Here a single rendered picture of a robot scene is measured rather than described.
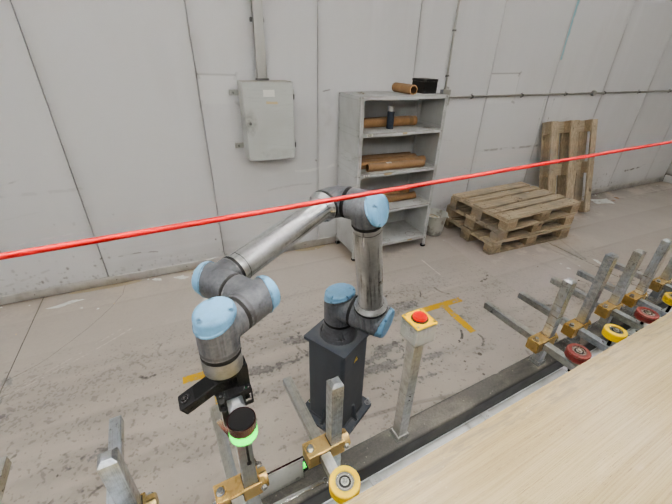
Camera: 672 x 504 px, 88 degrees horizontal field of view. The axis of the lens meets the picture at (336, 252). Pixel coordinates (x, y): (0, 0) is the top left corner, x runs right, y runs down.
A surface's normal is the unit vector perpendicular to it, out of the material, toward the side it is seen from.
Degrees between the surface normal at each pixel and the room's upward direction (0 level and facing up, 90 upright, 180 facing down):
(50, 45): 90
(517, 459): 0
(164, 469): 0
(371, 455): 0
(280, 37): 90
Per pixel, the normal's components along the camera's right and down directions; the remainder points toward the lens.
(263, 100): 0.40, 0.46
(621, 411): 0.02, -0.87
